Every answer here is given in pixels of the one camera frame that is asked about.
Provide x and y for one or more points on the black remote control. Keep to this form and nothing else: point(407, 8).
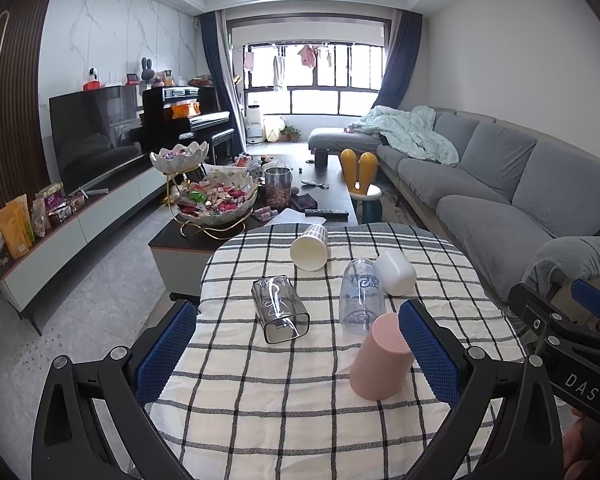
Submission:
point(326, 212)

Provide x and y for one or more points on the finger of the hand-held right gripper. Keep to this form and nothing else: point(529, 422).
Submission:
point(530, 304)
point(592, 300)

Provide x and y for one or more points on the yellow bunny ear chair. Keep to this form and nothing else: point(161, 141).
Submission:
point(360, 175)

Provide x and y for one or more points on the blue grey curtain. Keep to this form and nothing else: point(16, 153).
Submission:
point(220, 75)
point(397, 60)

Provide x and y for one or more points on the clear printed cup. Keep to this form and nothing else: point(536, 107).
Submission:
point(360, 295)

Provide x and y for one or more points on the hanging pink garment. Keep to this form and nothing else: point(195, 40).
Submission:
point(307, 56)

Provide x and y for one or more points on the pink cup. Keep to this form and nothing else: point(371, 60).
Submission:
point(380, 357)

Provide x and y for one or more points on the white paper sheets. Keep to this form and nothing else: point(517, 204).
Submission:
point(292, 217)

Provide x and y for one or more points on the gold bowl stand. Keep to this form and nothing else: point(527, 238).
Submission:
point(192, 232)

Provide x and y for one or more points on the hanging white garment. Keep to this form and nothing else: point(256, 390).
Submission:
point(278, 72)

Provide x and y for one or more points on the green potted plant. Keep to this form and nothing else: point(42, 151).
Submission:
point(290, 133)

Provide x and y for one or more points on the person's right hand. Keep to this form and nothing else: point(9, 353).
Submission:
point(574, 445)

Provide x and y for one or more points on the black flat television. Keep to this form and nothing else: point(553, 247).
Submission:
point(97, 135)

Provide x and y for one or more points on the white cup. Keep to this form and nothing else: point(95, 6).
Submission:
point(396, 272)

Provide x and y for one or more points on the white air purifier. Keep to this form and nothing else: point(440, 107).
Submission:
point(253, 122)

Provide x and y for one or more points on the clear jar of nuts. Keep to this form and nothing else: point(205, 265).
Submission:
point(278, 187)

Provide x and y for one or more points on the dark grey mug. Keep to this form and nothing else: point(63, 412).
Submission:
point(321, 157)

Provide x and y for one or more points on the white television cabinet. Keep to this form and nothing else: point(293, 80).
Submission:
point(95, 230)

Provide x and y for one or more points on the purple snack packet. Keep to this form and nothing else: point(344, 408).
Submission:
point(52, 200)

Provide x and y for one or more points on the grey fleece blanket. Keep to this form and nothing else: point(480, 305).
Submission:
point(575, 257)

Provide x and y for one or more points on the dark coffee table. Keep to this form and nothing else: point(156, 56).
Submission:
point(330, 195)

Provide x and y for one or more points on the grey sofa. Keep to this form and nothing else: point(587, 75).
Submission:
point(485, 185)

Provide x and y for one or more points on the clear square glass cup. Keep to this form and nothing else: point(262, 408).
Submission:
point(280, 310)

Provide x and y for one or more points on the large white bowl of candies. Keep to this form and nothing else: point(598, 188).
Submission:
point(215, 200)

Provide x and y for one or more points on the black piano bench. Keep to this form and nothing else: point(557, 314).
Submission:
point(222, 140)

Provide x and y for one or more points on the small white petal bowl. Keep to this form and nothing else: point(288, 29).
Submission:
point(179, 157)

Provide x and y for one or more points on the grey bunny figurine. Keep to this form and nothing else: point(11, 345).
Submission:
point(148, 70)

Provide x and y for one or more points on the white security camera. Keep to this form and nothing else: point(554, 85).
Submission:
point(95, 75)

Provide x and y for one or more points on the light blue blanket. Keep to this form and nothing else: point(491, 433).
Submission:
point(405, 130)

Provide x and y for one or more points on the orange snack bag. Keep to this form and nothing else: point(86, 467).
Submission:
point(15, 225)

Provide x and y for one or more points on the black white checkered tablecloth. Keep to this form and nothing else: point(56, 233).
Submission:
point(260, 400)

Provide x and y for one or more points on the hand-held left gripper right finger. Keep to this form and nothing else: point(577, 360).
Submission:
point(429, 355)

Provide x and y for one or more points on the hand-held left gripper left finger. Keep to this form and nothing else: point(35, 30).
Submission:
point(166, 352)

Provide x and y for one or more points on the black upright piano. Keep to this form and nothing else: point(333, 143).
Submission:
point(190, 125)

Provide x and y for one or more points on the cream striped cup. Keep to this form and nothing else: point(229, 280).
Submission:
point(310, 250)

